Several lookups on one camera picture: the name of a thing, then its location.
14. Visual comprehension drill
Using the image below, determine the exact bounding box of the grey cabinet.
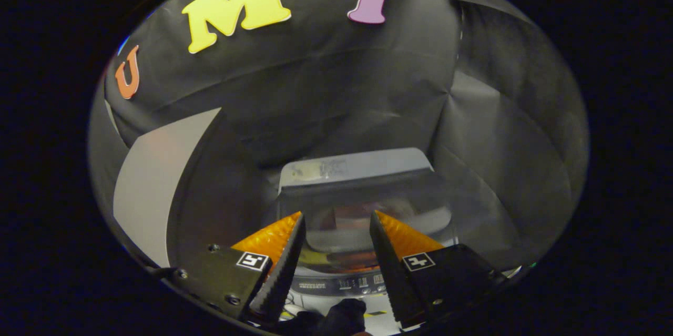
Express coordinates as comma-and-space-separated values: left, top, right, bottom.
113, 107, 222, 268

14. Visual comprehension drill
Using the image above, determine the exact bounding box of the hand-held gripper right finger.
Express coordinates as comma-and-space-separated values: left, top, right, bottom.
369, 209, 506, 330

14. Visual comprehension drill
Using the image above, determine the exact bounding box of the black backdrop cloth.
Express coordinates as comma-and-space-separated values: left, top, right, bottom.
89, 0, 589, 273

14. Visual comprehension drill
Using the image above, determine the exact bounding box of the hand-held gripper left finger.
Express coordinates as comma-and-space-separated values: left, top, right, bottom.
171, 211, 307, 324

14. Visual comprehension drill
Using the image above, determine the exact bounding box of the dark cloth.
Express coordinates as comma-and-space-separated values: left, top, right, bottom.
279, 298, 368, 336

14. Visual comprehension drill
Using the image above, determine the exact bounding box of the grey washing machine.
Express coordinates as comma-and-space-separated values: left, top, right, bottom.
281, 252, 405, 336

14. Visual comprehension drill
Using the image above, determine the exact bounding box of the white and green paper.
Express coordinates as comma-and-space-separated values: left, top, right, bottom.
502, 261, 537, 279

